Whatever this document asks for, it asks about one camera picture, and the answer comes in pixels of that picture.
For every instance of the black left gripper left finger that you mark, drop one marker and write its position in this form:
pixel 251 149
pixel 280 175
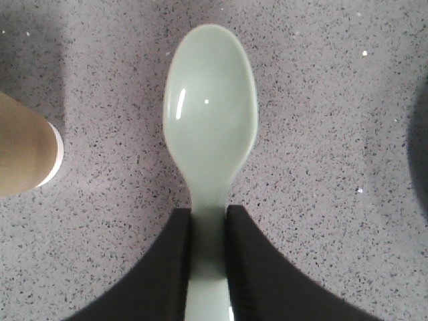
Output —
pixel 156 287

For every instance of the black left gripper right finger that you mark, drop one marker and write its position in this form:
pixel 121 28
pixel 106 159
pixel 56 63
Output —
pixel 264 285

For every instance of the pale green plastic spoon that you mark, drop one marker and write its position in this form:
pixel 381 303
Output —
pixel 210 116

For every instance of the brown paper cup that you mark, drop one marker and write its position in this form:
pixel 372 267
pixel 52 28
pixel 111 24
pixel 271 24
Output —
pixel 32 149

